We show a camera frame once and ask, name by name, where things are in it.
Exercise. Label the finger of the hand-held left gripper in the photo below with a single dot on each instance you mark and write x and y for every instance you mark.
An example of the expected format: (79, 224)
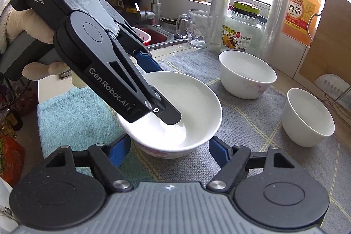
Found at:
(164, 112)
(148, 61)

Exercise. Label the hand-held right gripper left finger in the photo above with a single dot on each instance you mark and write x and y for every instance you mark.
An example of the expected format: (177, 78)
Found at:
(120, 147)

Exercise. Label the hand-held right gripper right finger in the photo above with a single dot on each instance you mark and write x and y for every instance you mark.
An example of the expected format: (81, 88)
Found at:
(219, 150)

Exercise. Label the white bowl with floral print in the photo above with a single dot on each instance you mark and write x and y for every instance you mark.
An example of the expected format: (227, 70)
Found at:
(192, 102)
(246, 80)

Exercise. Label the plain white bowl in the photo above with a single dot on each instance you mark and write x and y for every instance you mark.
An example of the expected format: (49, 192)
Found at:
(307, 124)

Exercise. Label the person's left hand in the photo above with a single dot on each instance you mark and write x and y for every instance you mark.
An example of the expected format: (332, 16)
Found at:
(30, 25)

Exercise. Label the red basin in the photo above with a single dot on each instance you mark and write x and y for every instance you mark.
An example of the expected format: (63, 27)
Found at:
(144, 35)

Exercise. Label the steel sink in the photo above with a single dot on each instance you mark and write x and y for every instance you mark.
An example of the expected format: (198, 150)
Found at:
(164, 34)

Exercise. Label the grey blue checked cloth mat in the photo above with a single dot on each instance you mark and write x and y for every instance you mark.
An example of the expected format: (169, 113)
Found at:
(246, 124)

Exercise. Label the clear glass mug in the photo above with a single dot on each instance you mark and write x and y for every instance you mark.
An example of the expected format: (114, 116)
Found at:
(200, 31)

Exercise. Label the small cream bottle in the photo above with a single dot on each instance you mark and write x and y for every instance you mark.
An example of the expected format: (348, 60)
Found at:
(76, 80)

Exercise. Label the glass jar dark lid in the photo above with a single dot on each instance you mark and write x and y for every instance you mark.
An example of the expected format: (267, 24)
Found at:
(241, 36)

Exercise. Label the red plastic bag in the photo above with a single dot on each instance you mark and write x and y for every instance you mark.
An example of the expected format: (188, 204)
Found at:
(11, 160)

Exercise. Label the bamboo cutting board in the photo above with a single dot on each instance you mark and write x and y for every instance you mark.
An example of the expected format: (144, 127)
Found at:
(329, 39)

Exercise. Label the orange cooking wine jug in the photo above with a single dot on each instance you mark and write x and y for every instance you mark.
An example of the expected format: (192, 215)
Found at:
(299, 12)

